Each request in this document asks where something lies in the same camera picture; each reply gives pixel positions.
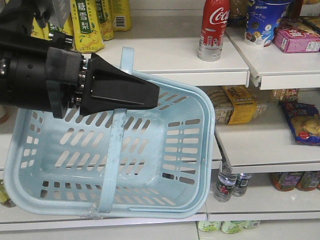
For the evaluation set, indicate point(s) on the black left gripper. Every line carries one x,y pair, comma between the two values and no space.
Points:
102,87

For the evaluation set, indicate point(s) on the white store shelving unit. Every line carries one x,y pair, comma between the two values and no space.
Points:
165,36

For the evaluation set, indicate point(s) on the small water bottle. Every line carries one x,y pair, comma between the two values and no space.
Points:
225,184
241,184

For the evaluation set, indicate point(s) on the clear cracker tray yellow label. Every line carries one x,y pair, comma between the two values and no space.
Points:
236,104

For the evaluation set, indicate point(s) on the red aluminium coke bottle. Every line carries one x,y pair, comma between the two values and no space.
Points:
214,22

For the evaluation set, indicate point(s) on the pink snack box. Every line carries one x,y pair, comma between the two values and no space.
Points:
294,36

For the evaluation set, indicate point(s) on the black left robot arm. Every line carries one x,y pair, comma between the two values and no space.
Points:
22,58

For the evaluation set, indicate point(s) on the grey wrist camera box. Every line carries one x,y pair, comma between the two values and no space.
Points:
55,12

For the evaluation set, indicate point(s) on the yellow pear drink carton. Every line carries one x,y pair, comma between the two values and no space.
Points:
86,28
104,14
121,15

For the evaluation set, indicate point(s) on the blue cookie cup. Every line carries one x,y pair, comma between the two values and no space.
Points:
262,18

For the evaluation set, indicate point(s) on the light blue plastic basket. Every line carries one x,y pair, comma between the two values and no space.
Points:
152,163

